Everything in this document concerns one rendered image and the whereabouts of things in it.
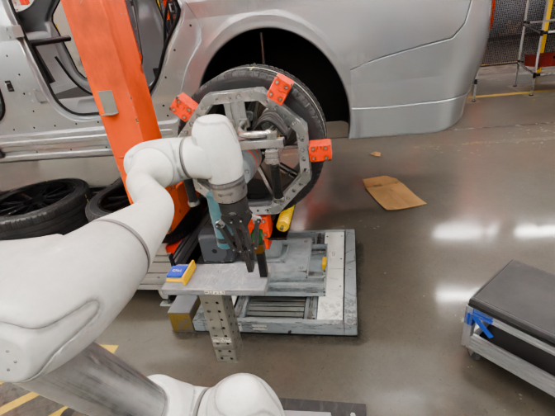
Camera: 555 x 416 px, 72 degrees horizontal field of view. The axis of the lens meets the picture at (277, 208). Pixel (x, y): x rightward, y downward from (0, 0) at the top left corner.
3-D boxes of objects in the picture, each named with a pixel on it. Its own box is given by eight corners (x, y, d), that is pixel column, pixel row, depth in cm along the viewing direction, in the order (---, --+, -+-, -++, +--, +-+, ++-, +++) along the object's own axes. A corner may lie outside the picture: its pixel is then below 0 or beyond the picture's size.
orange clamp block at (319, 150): (310, 155, 162) (332, 154, 160) (309, 163, 155) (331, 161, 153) (309, 139, 158) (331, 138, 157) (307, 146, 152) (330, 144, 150)
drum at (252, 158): (265, 167, 166) (261, 135, 160) (255, 187, 148) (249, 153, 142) (234, 168, 169) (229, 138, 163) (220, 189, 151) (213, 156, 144)
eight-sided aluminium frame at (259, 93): (315, 206, 171) (304, 81, 146) (314, 213, 166) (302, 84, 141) (201, 210, 182) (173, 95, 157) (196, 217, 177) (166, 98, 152)
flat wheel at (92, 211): (205, 195, 274) (198, 164, 263) (201, 243, 215) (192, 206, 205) (112, 210, 270) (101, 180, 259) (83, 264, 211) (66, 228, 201)
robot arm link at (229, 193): (240, 182, 90) (246, 204, 93) (246, 167, 98) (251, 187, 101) (204, 187, 92) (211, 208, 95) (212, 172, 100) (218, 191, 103)
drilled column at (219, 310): (243, 345, 181) (226, 274, 161) (238, 362, 172) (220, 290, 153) (223, 344, 183) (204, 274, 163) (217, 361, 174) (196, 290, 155)
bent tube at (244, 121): (284, 124, 150) (281, 96, 145) (276, 139, 133) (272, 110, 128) (241, 128, 153) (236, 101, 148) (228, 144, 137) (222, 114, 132)
